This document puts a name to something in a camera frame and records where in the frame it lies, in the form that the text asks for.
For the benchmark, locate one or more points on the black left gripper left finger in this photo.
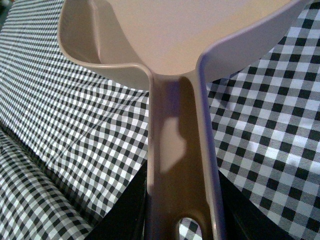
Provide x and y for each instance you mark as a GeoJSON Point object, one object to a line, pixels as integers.
{"type": "Point", "coordinates": [125, 221]}

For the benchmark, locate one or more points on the beige plastic dustpan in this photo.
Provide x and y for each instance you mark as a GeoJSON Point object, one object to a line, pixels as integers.
{"type": "Point", "coordinates": [173, 48]}

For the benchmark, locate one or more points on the black white gingham bedsheet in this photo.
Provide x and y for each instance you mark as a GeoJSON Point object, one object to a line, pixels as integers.
{"type": "Point", "coordinates": [71, 140]}

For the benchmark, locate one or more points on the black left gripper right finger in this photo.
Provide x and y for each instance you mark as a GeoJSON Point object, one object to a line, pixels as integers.
{"type": "Point", "coordinates": [244, 221]}

